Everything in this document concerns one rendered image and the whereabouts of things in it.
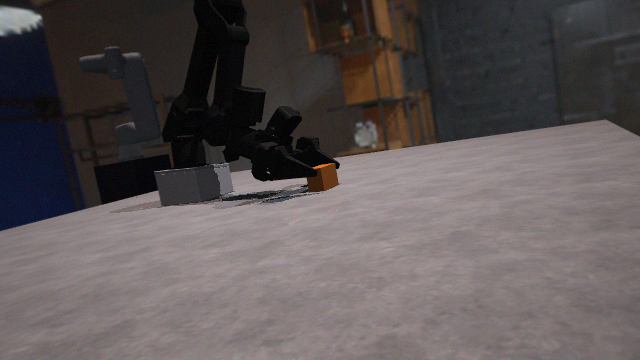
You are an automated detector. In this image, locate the orange block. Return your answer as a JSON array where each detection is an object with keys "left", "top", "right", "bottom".
[{"left": 307, "top": 163, "right": 339, "bottom": 192}]

